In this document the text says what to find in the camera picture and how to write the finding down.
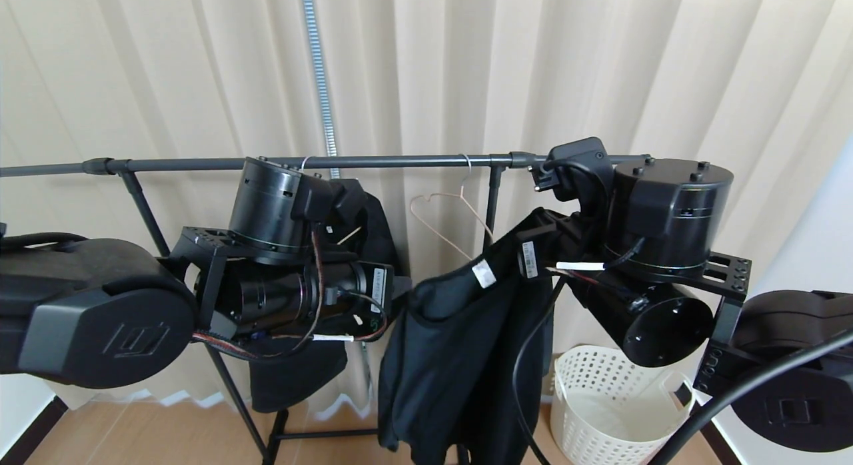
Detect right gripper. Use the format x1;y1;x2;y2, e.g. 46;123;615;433
516;209;715;368

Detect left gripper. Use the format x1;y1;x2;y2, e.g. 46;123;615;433
193;258;395;340

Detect black shorts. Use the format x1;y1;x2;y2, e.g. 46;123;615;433
249;178;402;414

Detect pink clothes hanger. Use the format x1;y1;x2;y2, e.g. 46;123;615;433
299;156;365;246
409;153;496;263

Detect black garment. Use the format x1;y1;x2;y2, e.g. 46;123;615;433
377;208;568;465

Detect white laundry basket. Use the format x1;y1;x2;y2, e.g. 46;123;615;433
550;345;698;465

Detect black clothes rack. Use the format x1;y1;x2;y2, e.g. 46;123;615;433
0;152;652;465

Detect beige curtain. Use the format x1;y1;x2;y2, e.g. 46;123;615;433
0;0;853;412

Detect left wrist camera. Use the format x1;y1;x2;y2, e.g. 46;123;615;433
319;178;367;234

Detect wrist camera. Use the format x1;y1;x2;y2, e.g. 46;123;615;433
529;137;615;204
319;178;367;234

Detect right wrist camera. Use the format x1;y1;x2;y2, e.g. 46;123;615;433
529;137;615;204

